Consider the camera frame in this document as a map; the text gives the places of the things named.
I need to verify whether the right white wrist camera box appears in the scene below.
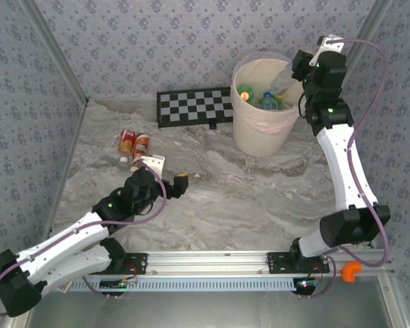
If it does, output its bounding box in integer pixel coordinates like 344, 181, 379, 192
309, 33, 346, 68

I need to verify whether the orange soda bottle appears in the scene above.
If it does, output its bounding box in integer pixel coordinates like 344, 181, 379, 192
132, 133, 150, 161

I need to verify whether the slotted grey cable duct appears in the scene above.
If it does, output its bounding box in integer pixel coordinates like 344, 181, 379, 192
70, 277, 300, 292

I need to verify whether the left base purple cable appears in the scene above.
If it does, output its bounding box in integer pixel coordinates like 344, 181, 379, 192
83, 276, 131, 299

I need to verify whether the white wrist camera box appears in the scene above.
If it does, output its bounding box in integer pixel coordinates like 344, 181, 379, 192
309, 33, 346, 68
141, 154, 167, 178

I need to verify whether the orange pipe elbow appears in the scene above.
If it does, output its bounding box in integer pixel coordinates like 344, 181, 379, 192
340, 261, 363, 284

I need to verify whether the green plastic bottle orange cap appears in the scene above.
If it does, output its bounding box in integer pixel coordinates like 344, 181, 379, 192
237, 84, 256, 103

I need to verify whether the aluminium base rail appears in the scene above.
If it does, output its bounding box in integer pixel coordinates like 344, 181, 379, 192
68, 250, 396, 277

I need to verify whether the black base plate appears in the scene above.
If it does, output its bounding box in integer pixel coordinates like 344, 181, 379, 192
266, 251, 331, 275
115, 252, 148, 275

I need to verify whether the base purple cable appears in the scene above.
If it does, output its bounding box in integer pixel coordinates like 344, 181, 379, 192
83, 276, 131, 299
307, 256, 338, 299

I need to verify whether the circuit board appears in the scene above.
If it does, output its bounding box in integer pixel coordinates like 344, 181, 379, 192
295, 277, 320, 290
99, 278, 137, 290

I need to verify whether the left circuit board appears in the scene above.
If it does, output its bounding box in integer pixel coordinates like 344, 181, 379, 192
99, 278, 137, 290

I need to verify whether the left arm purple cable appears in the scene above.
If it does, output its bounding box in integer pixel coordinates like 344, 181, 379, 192
0, 162, 168, 317

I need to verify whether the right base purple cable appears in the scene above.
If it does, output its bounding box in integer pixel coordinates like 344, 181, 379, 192
307, 256, 338, 299

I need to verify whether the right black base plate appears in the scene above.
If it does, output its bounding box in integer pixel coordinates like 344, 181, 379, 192
266, 251, 331, 275

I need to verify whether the beige plastic bin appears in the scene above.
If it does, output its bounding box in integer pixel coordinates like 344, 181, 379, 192
231, 57, 307, 158

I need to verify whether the right circuit board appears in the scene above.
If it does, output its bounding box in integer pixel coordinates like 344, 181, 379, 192
295, 277, 320, 290

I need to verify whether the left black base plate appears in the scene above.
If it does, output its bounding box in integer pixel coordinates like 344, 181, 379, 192
115, 252, 148, 275

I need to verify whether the black grey checkerboard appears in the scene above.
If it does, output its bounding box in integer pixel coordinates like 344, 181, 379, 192
156, 87, 235, 130

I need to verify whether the aluminium frame post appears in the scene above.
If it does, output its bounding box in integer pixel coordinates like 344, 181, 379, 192
18, 0, 90, 105
324, 0, 396, 105

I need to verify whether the large clear bottle white cap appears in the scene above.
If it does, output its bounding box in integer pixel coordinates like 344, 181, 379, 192
268, 59, 303, 100

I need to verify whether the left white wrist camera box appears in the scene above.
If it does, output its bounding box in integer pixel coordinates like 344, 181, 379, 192
141, 154, 167, 178

